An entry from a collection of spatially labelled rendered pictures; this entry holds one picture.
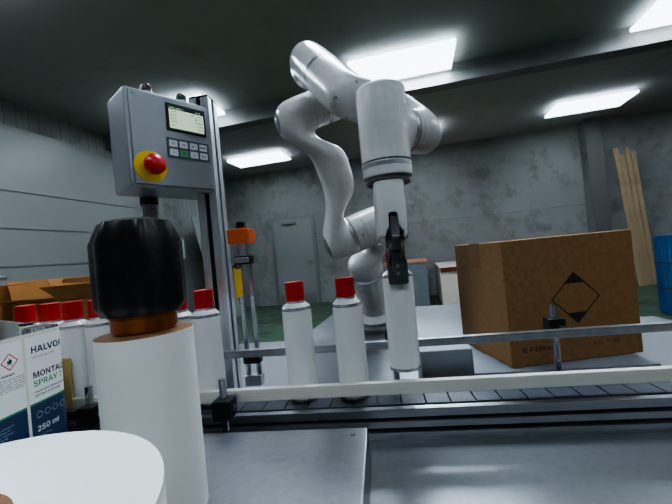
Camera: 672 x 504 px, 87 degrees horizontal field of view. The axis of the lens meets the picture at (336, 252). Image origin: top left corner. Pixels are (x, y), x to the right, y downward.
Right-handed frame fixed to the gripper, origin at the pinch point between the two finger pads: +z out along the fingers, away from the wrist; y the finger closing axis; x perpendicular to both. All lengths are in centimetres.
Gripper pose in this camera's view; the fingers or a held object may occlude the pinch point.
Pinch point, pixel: (396, 272)
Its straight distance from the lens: 61.0
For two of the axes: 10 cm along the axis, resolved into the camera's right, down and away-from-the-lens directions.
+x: 9.9, -0.9, -1.1
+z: 0.9, 10.0, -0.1
